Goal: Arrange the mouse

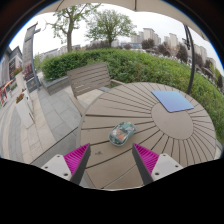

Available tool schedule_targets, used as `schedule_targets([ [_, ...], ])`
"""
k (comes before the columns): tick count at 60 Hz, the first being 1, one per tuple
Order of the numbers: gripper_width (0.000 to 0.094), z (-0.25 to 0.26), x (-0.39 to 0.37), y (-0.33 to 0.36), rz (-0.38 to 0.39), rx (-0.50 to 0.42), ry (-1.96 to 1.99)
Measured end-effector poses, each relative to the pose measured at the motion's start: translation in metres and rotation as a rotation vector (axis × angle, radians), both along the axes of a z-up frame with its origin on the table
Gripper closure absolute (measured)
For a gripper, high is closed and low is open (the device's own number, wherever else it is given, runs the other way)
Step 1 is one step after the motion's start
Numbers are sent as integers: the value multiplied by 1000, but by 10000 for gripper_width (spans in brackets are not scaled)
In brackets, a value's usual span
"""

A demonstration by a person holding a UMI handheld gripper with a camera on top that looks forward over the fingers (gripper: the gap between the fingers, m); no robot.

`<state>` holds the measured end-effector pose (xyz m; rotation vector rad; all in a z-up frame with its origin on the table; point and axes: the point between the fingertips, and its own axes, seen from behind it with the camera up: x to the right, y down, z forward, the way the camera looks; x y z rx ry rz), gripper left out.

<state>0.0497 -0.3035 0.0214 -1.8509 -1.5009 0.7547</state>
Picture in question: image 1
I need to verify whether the thin sparse-leaved tree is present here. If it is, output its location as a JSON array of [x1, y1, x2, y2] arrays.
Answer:
[[44, 3, 101, 53]]

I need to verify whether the blue square mouse pad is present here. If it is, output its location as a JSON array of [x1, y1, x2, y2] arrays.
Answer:
[[150, 89, 195, 114]]

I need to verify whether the beige patio umbrella canopy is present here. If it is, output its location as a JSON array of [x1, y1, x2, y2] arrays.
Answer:
[[36, 0, 209, 41]]

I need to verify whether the tall grey sign pillar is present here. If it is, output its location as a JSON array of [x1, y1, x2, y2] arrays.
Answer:
[[22, 22, 42, 91]]

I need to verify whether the transparent green computer mouse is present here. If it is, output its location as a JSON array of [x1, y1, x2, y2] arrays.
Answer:
[[108, 121, 138, 147]]

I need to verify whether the round leafy tree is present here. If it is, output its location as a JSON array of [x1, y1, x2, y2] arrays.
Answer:
[[84, 9, 138, 48]]

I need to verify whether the dark grey low building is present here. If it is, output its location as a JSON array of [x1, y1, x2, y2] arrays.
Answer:
[[0, 45, 24, 88]]

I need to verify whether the white planter box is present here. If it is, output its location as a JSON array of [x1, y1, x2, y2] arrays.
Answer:
[[12, 68, 28, 94], [14, 93, 35, 129]]

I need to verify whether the dark curved umbrella pole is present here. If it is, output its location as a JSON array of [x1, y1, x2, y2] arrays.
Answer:
[[182, 24, 196, 96]]

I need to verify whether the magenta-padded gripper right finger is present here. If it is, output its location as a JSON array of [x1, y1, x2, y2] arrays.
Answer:
[[131, 143, 184, 186]]

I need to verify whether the distant apartment buildings group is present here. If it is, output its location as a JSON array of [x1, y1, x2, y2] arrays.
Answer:
[[131, 27, 218, 68]]

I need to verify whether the grey slatted wooden chair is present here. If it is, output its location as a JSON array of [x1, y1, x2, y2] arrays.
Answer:
[[66, 62, 126, 116]]

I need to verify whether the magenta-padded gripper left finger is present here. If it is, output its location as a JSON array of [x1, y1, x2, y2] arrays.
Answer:
[[41, 143, 92, 186]]

